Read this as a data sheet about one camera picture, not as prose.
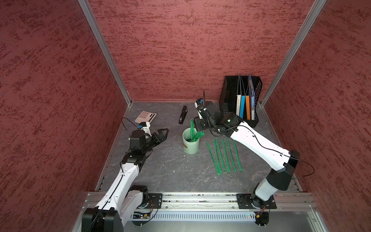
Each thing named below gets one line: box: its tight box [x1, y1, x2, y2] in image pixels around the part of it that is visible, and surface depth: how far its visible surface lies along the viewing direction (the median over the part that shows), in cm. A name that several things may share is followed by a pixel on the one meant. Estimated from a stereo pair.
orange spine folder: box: [245, 95, 251, 121], surface depth 93 cm
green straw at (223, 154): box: [221, 139, 227, 172], surface depth 91 cm
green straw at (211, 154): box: [205, 142, 221, 176], surface depth 91 cm
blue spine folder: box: [239, 74, 246, 119], surface depth 90 cm
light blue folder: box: [249, 73, 255, 121], surface depth 91 cm
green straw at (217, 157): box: [213, 139, 223, 174], surface depth 93 cm
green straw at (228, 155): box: [226, 139, 231, 174], surface depth 91 cm
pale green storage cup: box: [182, 127, 200, 155], surface depth 89 cm
